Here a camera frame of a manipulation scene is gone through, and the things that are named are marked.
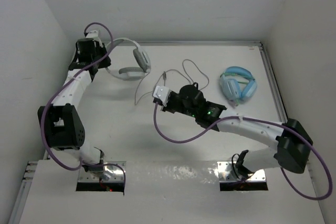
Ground grey headphone cable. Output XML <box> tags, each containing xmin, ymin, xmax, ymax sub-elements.
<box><xmin>134</xmin><ymin>59</ymin><xmax>210</xmax><ymax>105</ymax></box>

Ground white grey headphones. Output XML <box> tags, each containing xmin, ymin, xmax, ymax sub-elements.
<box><xmin>105</xmin><ymin>37</ymin><xmax>151</xmax><ymax>81</ymax></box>

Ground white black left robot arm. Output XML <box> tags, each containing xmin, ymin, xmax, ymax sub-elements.
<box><xmin>37</xmin><ymin>36</ymin><xmax>111</xmax><ymax>170</ymax></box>

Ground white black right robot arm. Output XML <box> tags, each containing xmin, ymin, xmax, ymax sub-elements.
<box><xmin>153</xmin><ymin>83</ymin><xmax>313</xmax><ymax>179</ymax></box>

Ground light blue headphones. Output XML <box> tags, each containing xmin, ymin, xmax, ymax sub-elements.
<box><xmin>219</xmin><ymin>66</ymin><xmax>257</xmax><ymax>106</ymax></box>

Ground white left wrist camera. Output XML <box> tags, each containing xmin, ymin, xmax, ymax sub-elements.
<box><xmin>85</xmin><ymin>30</ymin><xmax>103</xmax><ymax>47</ymax></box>

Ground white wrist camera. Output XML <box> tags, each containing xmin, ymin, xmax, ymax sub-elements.
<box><xmin>152</xmin><ymin>86</ymin><xmax>171</xmax><ymax>106</ymax></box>
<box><xmin>85</xmin><ymin>30</ymin><xmax>103</xmax><ymax>47</ymax></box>

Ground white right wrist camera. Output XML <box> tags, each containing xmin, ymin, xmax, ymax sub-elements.
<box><xmin>152</xmin><ymin>86</ymin><xmax>171</xmax><ymax>106</ymax></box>

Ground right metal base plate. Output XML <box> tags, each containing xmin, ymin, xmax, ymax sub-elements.
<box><xmin>217</xmin><ymin>161</ymin><xmax>267</xmax><ymax>183</ymax></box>

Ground metal base plate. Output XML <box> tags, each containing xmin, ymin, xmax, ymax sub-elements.
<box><xmin>78</xmin><ymin>161</ymin><xmax>126</xmax><ymax>183</ymax></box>
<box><xmin>217</xmin><ymin>161</ymin><xmax>267</xmax><ymax>183</ymax></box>

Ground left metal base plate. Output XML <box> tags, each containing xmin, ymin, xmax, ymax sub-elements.
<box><xmin>78</xmin><ymin>161</ymin><xmax>126</xmax><ymax>183</ymax></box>

